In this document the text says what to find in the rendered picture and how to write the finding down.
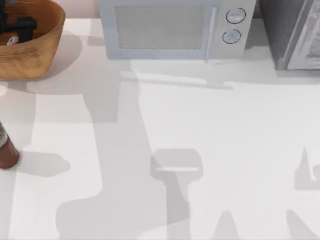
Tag black T-shaped object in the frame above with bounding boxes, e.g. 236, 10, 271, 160
0, 0, 38, 43

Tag microwave door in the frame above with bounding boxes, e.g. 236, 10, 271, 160
99, 0, 221, 61

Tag wooden basket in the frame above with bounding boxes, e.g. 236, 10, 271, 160
0, 0, 66, 80

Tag microwave door handle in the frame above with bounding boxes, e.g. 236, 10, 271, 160
204, 6, 217, 61

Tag brown bottle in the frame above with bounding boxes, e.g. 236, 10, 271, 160
0, 121, 21, 170

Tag microwave knob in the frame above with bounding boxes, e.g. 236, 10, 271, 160
225, 7, 247, 25
221, 28, 243, 45

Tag pale microwave oven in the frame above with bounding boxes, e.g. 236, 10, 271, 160
96, 0, 258, 61

